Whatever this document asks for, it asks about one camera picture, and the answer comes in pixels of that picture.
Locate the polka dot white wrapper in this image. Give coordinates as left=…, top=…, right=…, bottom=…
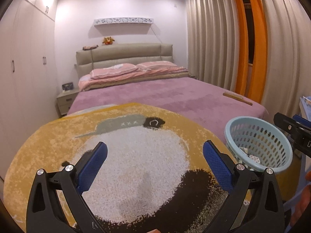
left=247, top=154, right=260, bottom=164

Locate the right human hand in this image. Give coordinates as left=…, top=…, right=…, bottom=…
left=290, top=185, right=310, bottom=227

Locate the light blue plastic basket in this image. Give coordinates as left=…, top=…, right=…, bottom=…
left=225, top=116, right=293, bottom=174

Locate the bed with purple cover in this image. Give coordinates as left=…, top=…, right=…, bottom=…
left=69, top=77, right=268, bottom=141

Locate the orange curtain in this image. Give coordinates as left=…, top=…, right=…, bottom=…
left=228, top=0, right=269, bottom=104

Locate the round yellow panda rug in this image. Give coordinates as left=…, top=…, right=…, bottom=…
left=4, top=103, right=229, bottom=232

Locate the beige curtain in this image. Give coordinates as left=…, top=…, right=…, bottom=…
left=186, top=0, right=310, bottom=120

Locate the white wardrobe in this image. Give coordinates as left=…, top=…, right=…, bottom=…
left=1, top=0, right=59, bottom=179

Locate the grey bedside nightstand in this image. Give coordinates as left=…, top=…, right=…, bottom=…
left=56, top=88, right=79, bottom=116

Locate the right pink pillow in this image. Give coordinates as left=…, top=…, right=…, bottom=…
left=136, top=61, right=178, bottom=70

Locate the pink pillow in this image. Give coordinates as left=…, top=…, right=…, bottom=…
left=90, top=63, right=138, bottom=79
left=136, top=61, right=178, bottom=70

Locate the beige padded headboard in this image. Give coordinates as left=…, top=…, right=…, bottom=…
left=75, top=43, right=173, bottom=78

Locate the left pink pillow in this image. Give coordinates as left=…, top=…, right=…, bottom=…
left=90, top=63, right=138, bottom=79

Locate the dark item on headboard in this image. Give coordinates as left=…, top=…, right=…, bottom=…
left=83, top=45, right=99, bottom=51

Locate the orange plush toy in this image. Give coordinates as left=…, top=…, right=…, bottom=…
left=102, top=36, right=115, bottom=45

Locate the small picture frame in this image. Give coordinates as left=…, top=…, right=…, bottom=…
left=62, top=82, right=74, bottom=91

